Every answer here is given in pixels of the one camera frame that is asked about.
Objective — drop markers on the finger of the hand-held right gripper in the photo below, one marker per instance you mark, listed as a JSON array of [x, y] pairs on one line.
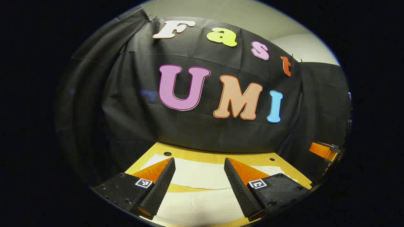
[[320, 150]]

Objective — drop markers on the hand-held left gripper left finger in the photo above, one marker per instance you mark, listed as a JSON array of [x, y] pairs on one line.
[[162, 186]]

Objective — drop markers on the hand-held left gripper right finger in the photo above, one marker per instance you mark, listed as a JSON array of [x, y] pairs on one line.
[[240, 189]]

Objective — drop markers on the white jeans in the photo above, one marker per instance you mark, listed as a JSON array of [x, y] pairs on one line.
[[202, 175]]

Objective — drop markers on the black backdrop cloth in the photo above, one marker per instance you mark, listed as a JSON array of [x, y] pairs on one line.
[[189, 132]]

